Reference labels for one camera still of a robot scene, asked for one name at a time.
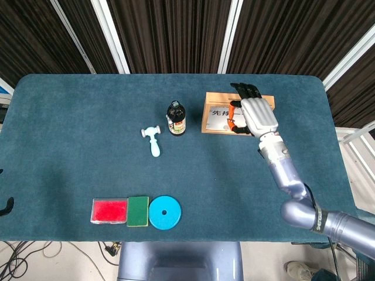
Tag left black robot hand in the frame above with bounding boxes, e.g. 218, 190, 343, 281
0, 167, 15, 217

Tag white blue panel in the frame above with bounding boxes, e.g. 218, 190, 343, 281
0, 76, 15, 99

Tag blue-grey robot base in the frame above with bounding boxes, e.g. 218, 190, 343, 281
117, 241, 244, 281

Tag dark tea bottle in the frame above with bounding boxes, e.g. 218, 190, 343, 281
166, 100, 187, 137

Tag light blue toy hammer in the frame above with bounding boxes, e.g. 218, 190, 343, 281
141, 125, 162, 158

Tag grey floor cable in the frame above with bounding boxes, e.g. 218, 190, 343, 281
29, 241, 106, 281

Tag white shoe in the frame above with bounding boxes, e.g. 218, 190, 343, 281
283, 261, 316, 281

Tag black floor cable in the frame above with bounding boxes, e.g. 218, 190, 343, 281
0, 240, 29, 279

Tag white frame post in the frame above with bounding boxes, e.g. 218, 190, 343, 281
217, 0, 244, 74
90, 0, 131, 74
322, 20, 375, 91

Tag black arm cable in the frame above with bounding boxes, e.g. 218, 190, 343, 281
328, 237, 342, 281

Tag green yellow sponge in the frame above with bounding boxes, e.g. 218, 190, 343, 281
126, 196, 150, 228

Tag white metal rack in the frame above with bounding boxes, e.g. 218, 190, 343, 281
335, 121, 375, 176

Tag teal tablecloth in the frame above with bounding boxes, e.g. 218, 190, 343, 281
0, 73, 357, 244

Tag red pad clear box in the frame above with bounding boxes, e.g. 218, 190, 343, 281
90, 198, 129, 225

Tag thin grey frame post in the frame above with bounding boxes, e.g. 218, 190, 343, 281
49, 0, 97, 74

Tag blue disc with hole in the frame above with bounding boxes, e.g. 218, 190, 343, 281
148, 195, 182, 231

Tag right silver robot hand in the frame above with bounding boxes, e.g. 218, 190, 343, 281
224, 83, 279, 139

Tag black power plug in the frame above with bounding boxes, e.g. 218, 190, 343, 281
104, 242, 121, 258

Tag wooden coin bank box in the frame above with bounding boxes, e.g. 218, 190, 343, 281
201, 92, 276, 136

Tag dark brown pleated curtain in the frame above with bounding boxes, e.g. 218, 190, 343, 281
0, 0, 375, 129

